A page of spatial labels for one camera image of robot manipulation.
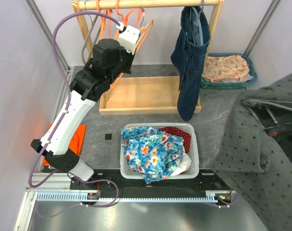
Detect orange hanger of grey garment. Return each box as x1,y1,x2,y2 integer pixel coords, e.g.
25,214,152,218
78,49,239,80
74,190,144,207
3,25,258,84
110,8,154,90

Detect orange hanger of floral skirt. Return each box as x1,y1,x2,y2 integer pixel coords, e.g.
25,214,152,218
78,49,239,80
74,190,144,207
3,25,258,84
115,0,144,27

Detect orange hanger of blouse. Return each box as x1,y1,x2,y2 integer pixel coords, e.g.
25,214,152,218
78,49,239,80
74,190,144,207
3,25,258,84
96,0,113,39

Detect grey dotted garment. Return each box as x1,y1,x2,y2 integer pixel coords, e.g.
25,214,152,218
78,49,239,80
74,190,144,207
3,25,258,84
210,73,292,231

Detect dark denim garment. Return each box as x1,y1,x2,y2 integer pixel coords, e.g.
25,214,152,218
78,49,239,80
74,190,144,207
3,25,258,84
171,7,211,121

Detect blue-grey hanger of denim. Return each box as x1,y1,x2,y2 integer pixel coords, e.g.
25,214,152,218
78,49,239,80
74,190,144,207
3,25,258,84
188,0,204,46

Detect red polka dot skirt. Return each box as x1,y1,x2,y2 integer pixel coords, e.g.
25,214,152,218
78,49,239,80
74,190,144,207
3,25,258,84
160,127,191,154

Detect white blouse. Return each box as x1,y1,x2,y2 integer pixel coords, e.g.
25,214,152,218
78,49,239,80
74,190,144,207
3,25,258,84
171,153,192,176

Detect blue floral skirt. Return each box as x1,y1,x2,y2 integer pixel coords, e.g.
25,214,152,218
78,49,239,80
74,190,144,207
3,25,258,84
120,126,185,184

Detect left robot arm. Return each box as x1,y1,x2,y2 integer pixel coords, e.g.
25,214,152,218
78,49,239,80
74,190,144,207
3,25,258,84
31,38,136,189

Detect wooden clothes rack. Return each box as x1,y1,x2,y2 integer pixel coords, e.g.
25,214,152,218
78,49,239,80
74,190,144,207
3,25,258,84
72,0,224,116

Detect green laundry tub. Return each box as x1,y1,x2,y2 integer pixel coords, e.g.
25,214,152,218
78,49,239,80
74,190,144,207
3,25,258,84
200,53,257,90

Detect pink patterned clothes in tub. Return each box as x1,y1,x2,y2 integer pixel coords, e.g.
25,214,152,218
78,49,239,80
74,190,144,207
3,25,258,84
202,55,253,83

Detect black square floor marker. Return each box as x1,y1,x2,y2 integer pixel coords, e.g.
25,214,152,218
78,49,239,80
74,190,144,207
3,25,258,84
105,133,112,140

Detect orange cloth on floor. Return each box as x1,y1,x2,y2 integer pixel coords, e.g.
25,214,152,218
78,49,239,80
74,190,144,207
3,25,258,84
42,122,87,167

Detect white plastic laundry basket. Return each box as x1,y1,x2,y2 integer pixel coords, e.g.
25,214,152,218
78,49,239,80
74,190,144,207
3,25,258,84
120,123,199,180

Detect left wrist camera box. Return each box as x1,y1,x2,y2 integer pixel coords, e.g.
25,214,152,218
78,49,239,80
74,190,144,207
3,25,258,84
116,22,140,55

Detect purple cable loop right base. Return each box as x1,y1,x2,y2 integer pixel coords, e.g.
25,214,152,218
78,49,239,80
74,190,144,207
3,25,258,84
206,190,239,209

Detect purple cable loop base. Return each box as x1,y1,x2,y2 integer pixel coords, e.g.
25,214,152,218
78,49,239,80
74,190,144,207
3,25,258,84
206,190,239,209
35,178,121,218

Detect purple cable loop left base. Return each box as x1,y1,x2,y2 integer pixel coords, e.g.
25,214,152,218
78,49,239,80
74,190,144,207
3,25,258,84
35,178,121,218

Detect slotted cable duct rail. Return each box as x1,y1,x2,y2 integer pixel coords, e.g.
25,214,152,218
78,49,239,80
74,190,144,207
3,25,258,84
37,192,218,203

